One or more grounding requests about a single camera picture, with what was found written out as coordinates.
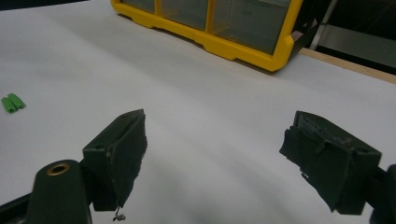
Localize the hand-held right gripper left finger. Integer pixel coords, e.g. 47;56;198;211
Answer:
82;108;148;222

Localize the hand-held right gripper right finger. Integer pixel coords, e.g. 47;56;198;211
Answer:
278;110;383;216

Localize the small green plastic block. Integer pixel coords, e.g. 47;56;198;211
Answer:
0;92;27;115

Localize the yellow drawer organizer cabinet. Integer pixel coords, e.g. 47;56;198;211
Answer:
110;0;320;73

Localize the grey metal stand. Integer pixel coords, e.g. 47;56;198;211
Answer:
309;0;396;69

